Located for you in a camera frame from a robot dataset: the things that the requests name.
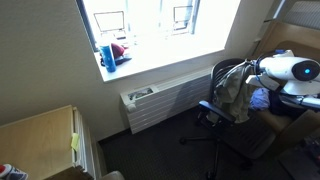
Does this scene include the dark navy cloth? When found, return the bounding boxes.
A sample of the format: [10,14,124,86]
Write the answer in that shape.
[267,89,303,118]

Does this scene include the grey cloth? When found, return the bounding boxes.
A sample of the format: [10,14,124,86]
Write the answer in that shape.
[206,60,257,125]

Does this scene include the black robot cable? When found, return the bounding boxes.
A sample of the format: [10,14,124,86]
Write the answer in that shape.
[253,52,272,77]

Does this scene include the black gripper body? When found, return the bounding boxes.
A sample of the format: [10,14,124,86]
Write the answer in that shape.
[245,59,262,77]

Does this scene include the blue water bottle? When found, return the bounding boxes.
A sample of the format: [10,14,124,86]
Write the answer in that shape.
[98,35,118,74]

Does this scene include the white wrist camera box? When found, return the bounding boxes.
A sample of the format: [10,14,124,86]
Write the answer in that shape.
[245,73,282,92]

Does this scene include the beige drawer cabinet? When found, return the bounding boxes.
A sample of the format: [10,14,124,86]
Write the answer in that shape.
[0,104,103,180]

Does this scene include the black mesh office chair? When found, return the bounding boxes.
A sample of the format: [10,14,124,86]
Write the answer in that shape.
[179,57,278,180]

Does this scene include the brown leather couch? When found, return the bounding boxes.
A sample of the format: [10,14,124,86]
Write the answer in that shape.
[248,19,320,158]

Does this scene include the white glue bottle red cap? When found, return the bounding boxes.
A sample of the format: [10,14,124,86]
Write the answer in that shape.
[0,163,30,180]

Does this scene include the white wall heater unit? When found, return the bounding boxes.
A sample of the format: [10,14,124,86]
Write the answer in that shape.
[119,65,215,135]

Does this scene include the yellow sticky note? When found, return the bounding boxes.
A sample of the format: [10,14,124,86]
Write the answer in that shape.
[70,132,81,152]

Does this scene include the light blue cloth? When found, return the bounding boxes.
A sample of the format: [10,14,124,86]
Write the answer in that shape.
[248,87,271,112]

